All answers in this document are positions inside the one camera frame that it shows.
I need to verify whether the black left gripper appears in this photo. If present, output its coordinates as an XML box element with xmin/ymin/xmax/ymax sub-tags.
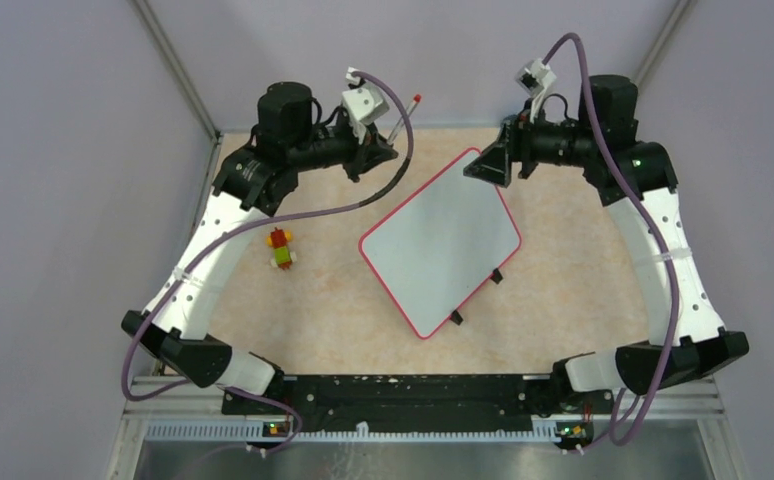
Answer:
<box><xmin>289</xmin><ymin>114</ymin><xmax>397</xmax><ymax>182</ymax></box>

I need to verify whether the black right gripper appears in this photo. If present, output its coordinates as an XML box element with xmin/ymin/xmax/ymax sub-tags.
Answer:
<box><xmin>463</xmin><ymin>100</ymin><xmax>595</xmax><ymax>188</ymax></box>

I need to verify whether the red whiteboard marker pen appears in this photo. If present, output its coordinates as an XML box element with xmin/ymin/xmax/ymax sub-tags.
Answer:
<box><xmin>386</xmin><ymin>93</ymin><xmax>422</xmax><ymax>145</ymax></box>

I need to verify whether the red framed whiteboard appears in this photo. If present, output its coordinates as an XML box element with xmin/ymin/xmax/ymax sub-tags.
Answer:
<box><xmin>358</xmin><ymin>147</ymin><xmax>523</xmax><ymax>339</ymax></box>

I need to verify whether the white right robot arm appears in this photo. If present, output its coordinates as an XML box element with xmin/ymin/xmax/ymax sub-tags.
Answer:
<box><xmin>464</xmin><ymin>75</ymin><xmax>750</xmax><ymax>412</ymax></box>

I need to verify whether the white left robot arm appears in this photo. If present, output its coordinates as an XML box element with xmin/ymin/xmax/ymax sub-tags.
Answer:
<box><xmin>121</xmin><ymin>71</ymin><xmax>399</xmax><ymax>414</ymax></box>

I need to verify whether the colourful toy block figure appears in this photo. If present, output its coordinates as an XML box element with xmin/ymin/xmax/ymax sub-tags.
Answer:
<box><xmin>266</xmin><ymin>228</ymin><xmax>297</xmax><ymax>270</ymax></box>

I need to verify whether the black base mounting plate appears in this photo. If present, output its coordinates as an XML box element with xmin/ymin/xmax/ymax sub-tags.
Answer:
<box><xmin>221</xmin><ymin>372</ymin><xmax>617</xmax><ymax>435</ymax></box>

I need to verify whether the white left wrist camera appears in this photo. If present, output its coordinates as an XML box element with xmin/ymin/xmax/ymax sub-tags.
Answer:
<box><xmin>341</xmin><ymin>67</ymin><xmax>390</xmax><ymax>145</ymax></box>

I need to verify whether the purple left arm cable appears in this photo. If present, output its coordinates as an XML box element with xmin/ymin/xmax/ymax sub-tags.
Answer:
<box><xmin>119</xmin><ymin>69</ymin><xmax>416</xmax><ymax>458</ymax></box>

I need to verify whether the white slotted cable duct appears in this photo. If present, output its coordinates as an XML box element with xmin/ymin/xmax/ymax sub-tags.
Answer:
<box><xmin>145</xmin><ymin>420</ymin><xmax>560</xmax><ymax>443</ymax></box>

